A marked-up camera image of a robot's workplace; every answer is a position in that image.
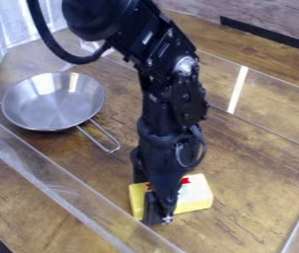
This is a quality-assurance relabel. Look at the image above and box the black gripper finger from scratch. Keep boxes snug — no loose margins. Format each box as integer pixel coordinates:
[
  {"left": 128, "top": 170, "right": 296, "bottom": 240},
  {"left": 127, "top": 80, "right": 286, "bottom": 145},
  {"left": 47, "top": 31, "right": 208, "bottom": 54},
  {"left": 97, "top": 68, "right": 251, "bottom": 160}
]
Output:
[
  {"left": 143, "top": 192, "right": 175, "bottom": 225},
  {"left": 131, "top": 148, "right": 148, "bottom": 183}
]

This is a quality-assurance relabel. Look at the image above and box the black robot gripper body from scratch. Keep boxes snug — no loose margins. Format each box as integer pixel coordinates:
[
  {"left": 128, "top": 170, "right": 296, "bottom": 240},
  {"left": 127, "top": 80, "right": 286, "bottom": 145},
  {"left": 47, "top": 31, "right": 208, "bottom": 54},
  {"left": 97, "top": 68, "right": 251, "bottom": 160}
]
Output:
[{"left": 132, "top": 122, "right": 208, "bottom": 199}]

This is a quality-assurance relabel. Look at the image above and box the yellow butter block toy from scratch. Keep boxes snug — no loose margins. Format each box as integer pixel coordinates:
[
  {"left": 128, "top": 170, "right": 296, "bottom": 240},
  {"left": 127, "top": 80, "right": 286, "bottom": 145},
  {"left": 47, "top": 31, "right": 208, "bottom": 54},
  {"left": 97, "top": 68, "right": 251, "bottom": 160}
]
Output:
[{"left": 129, "top": 174, "right": 214, "bottom": 220}]

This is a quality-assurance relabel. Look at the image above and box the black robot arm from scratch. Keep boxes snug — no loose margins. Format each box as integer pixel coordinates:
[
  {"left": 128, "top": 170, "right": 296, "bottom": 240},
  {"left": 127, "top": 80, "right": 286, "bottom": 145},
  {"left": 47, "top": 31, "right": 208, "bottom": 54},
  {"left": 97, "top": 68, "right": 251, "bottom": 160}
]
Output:
[{"left": 61, "top": 0, "right": 208, "bottom": 225}]

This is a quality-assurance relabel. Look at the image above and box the silver metal frying pan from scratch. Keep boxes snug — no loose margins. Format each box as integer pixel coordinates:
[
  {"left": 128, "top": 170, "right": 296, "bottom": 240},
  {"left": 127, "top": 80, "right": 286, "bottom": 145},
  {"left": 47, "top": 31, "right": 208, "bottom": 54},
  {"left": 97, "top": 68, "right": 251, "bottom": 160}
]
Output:
[{"left": 1, "top": 71, "right": 121, "bottom": 153}]

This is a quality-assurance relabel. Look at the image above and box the black bar on table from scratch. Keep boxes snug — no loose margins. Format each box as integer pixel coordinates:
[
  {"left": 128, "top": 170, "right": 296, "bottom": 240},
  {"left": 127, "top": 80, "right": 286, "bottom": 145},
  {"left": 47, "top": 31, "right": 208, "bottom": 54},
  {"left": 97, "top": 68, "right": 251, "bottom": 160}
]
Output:
[{"left": 220, "top": 16, "right": 299, "bottom": 49}]

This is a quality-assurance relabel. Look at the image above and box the white sheer curtain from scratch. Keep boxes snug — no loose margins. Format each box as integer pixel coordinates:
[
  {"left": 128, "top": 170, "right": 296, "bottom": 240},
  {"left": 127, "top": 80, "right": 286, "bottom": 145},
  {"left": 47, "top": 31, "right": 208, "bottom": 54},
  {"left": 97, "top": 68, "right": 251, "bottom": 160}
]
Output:
[{"left": 0, "top": 0, "right": 69, "bottom": 74}]

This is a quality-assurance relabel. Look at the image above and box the clear acrylic tray wall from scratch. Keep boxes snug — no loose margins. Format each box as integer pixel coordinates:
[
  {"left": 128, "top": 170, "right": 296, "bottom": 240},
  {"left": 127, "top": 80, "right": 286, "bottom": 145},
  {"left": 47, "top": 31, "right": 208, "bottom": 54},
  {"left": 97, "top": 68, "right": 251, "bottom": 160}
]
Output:
[{"left": 0, "top": 19, "right": 299, "bottom": 253}]

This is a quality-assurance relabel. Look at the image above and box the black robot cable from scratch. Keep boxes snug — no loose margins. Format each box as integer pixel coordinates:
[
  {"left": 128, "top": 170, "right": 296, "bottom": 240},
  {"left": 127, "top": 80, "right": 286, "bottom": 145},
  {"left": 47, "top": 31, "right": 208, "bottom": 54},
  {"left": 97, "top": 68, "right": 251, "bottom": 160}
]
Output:
[{"left": 25, "top": 0, "right": 112, "bottom": 65}]

